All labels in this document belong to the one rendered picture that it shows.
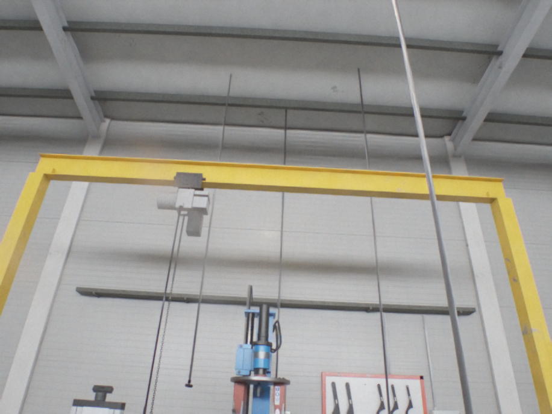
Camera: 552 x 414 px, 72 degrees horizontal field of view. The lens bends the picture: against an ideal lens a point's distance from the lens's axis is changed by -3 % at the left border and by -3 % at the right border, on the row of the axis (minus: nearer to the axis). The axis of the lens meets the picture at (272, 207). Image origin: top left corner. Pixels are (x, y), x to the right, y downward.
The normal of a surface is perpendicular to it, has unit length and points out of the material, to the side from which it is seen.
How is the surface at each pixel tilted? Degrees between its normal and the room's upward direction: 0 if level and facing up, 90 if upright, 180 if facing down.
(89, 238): 90
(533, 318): 90
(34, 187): 90
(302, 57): 173
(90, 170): 90
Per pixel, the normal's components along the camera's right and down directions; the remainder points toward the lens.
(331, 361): 0.03, -0.49
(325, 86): -0.04, 0.81
